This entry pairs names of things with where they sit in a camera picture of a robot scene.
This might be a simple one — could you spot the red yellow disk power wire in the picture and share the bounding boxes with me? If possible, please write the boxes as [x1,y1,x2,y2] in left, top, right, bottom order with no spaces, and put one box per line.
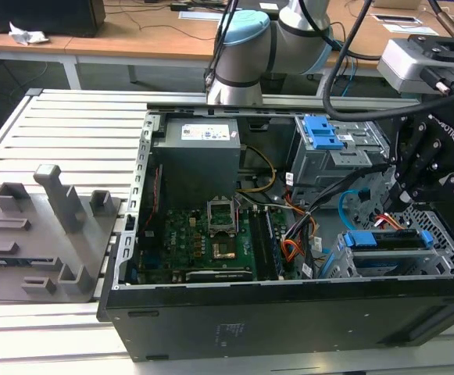
[372,212,406,232]

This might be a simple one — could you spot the grey metal drive cage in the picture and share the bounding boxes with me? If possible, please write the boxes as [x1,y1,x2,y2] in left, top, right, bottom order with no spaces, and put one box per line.
[290,112,398,205]

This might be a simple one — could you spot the metal socket cover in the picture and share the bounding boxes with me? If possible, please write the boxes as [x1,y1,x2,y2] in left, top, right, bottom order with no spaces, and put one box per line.
[206,198,238,236]

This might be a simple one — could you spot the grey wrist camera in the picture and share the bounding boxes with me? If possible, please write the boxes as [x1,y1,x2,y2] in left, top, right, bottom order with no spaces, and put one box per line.
[376,37,454,95]

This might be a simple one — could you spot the perforated metal disk bay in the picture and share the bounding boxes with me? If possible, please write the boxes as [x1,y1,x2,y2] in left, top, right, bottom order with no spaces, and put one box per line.
[315,201,454,279]

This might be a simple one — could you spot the grey parts rack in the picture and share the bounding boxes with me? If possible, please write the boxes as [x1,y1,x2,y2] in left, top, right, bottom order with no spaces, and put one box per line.
[0,163,124,304]

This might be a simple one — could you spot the blue hanging cables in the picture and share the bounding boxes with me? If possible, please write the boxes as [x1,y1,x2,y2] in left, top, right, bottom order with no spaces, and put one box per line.
[332,37,359,98]

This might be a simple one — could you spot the hard disk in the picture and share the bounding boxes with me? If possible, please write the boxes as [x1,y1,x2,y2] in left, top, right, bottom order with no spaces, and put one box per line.
[338,227,435,252]

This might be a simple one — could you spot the crumpled white paper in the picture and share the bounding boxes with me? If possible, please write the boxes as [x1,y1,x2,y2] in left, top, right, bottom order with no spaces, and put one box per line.
[8,21,50,46]

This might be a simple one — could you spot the black graphics card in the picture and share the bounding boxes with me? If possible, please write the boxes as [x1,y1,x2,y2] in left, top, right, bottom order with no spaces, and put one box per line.
[184,267,253,283]

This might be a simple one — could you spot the CPU socket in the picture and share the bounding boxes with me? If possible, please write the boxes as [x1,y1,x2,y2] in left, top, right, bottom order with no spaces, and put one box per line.
[210,240,238,262]

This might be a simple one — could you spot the black box on desk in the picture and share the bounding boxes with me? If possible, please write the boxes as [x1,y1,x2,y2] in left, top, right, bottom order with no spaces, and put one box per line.
[0,0,107,38]

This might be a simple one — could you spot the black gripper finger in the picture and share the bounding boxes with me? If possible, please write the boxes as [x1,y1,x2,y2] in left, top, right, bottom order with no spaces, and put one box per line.
[389,170,454,207]
[391,114,443,189]

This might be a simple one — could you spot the green motherboard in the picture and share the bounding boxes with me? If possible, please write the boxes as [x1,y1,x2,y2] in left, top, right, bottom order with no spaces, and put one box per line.
[138,202,308,283]

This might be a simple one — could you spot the yellow black power wires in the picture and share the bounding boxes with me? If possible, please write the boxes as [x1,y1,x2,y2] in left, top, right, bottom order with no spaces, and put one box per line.
[237,145,277,195]

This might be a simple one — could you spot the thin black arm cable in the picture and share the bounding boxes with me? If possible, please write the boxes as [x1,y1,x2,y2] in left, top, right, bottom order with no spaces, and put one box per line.
[204,0,240,95]

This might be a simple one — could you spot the thick black cable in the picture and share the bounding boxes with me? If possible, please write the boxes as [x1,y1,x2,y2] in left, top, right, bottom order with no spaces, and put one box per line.
[321,0,454,122]

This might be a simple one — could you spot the black RAM slot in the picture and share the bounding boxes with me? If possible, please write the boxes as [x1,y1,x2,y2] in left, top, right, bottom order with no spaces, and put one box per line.
[248,209,270,280]
[264,208,285,279]

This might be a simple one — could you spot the blue plastic latch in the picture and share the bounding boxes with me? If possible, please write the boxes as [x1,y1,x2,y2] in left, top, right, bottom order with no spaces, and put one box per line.
[304,114,345,151]

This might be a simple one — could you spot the black PC case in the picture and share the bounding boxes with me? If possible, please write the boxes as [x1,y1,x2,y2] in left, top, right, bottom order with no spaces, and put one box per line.
[96,102,454,363]

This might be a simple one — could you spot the orange flat wire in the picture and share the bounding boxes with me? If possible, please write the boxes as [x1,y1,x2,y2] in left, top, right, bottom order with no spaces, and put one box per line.
[281,238,308,265]

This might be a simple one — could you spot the black sleeved cable bundle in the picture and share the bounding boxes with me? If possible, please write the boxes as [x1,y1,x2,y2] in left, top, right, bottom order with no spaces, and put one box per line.
[283,163,395,244]

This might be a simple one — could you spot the grey power supply unit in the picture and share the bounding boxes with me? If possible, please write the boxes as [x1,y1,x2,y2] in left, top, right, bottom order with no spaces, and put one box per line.
[152,118,244,201]

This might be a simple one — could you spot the blue disk wire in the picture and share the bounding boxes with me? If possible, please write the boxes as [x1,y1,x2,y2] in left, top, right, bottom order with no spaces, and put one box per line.
[320,187,371,279]

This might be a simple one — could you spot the black cable silver plug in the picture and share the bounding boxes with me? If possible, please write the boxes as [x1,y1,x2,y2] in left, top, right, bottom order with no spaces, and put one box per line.
[428,0,454,39]

